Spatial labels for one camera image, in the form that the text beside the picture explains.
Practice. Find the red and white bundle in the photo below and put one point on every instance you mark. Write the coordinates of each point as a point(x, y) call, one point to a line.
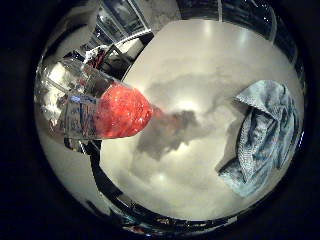
point(97, 57)

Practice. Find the black shelf rack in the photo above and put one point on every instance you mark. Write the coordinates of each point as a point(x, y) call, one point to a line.
point(118, 61)

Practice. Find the light blue cloth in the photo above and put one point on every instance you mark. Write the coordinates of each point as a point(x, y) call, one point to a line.
point(263, 140)

